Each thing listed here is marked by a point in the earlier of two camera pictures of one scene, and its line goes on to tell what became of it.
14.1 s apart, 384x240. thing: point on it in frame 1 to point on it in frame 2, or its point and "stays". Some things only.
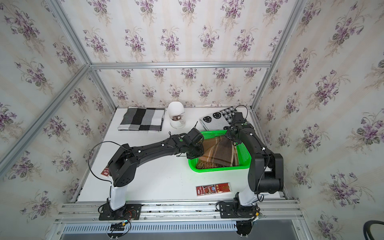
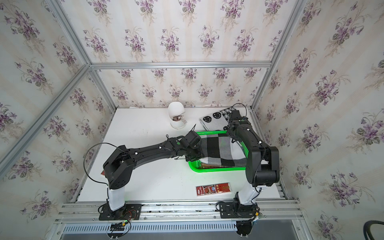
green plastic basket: (244, 158) stays
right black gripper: (227, 134) stays
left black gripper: (201, 150) stays
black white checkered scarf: (143, 119) to (219, 149)
